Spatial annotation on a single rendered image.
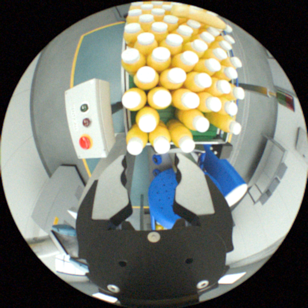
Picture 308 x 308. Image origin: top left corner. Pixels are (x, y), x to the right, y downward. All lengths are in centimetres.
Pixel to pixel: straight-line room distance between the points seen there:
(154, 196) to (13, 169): 261
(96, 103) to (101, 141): 9
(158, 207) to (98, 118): 29
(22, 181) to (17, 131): 99
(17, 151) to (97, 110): 251
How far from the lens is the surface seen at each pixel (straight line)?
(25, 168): 273
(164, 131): 30
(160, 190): 37
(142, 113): 27
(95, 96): 25
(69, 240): 45
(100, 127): 26
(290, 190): 359
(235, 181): 80
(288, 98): 49
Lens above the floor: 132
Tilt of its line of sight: 58 degrees down
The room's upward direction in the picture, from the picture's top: 174 degrees clockwise
